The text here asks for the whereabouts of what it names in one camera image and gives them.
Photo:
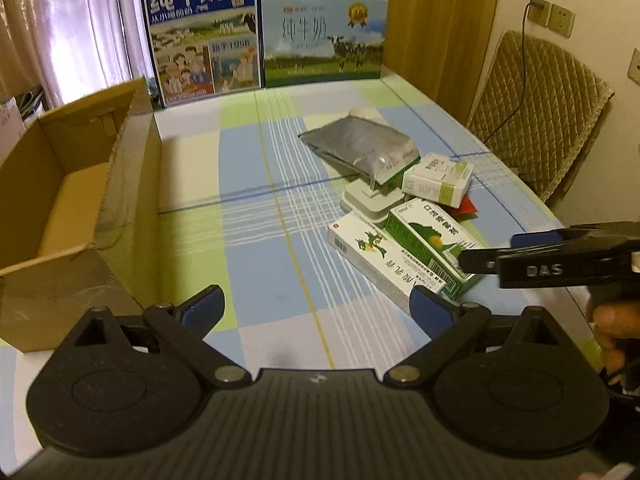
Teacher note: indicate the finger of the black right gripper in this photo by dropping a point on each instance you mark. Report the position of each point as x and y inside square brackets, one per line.
[589, 236]
[487, 259]

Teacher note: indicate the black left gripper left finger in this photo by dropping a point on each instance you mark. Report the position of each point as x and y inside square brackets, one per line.
[181, 329]

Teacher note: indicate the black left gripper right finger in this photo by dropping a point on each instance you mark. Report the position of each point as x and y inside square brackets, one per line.
[453, 331]

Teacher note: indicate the green white medicine box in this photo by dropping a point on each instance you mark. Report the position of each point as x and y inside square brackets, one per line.
[437, 240]

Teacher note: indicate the red packet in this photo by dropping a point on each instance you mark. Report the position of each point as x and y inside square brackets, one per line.
[465, 209]

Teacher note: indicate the white ointment box with bird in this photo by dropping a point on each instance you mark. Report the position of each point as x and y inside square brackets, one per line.
[393, 270]

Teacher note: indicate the silver foil pouch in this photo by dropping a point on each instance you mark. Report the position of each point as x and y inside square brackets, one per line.
[373, 150]

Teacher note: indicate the person's right hand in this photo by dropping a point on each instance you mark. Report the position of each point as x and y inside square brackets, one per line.
[613, 323]

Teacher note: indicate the small white green box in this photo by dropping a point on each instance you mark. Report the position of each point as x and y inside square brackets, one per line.
[438, 178]

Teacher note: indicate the white square charger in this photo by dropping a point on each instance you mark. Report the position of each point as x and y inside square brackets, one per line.
[373, 204]

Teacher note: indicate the quilted beige chair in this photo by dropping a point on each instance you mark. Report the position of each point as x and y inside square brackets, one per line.
[539, 111]

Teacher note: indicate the brown cardboard box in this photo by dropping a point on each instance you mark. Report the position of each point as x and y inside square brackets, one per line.
[79, 222]

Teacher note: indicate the light blue milk carton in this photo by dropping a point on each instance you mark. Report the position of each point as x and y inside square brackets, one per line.
[308, 41]

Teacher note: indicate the dark blue milk carton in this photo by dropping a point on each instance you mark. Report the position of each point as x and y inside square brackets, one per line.
[200, 49]

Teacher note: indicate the pink sheer curtain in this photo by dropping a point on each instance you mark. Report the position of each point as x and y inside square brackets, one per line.
[72, 48]

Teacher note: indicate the wall power socket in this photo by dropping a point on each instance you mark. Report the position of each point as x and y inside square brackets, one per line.
[552, 16]

